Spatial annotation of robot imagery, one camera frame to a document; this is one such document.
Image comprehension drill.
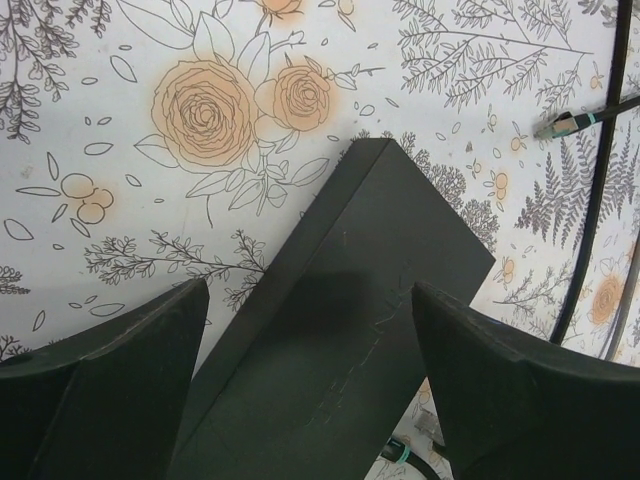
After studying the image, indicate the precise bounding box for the grey ethernet cable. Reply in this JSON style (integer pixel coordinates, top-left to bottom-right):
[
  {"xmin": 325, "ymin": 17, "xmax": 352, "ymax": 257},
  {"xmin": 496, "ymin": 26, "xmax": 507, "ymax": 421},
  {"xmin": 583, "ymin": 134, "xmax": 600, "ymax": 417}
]
[{"xmin": 414, "ymin": 259, "xmax": 640, "ymax": 446}]

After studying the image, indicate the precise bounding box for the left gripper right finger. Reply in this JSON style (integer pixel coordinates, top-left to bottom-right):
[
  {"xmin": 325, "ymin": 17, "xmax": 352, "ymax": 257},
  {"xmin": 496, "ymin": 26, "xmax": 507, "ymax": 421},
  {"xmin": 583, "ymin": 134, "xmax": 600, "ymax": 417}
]
[{"xmin": 412, "ymin": 282, "xmax": 639, "ymax": 479}]

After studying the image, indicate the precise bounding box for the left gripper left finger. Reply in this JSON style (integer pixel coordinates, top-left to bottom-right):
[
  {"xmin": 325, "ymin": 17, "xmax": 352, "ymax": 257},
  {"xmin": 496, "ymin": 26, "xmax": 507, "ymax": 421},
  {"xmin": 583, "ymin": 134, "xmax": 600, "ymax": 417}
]
[{"xmin": 1, "ymin": 280, "xmax": 209, "ymax": 479}]

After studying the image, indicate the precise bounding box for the floral tablecloth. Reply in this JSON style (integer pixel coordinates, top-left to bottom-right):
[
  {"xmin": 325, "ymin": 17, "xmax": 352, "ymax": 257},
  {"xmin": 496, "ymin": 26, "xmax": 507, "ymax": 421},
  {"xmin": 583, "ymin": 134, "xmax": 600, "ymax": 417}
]
[{"xmin": 1, "ymin": 1, "xmax": 639, "ymax": 479}]

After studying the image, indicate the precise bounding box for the black network switch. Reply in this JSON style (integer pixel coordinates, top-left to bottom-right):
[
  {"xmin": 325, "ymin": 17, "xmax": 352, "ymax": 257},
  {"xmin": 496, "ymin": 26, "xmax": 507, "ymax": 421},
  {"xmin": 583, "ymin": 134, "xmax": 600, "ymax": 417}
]
[{"xmin": 169, "ymin": 138, "xmax": 494, "ymax": 479}]

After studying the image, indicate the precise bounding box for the black braided cable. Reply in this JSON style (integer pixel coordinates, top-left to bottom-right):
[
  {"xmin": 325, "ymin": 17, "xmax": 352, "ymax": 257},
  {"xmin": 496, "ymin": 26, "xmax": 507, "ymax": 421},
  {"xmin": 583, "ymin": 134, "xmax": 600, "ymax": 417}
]
[{"xmin": 533, "ymin": 94, "xmax": 640, "ymax": 140}]

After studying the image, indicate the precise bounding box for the black ethernet cable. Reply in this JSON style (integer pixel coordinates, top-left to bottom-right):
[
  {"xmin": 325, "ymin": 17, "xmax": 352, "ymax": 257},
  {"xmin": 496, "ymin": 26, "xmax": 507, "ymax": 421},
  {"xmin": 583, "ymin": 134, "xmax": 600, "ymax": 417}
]
[{"xmin": 379, "ymin": 0, "xmax": 634, "ymax": 480}]

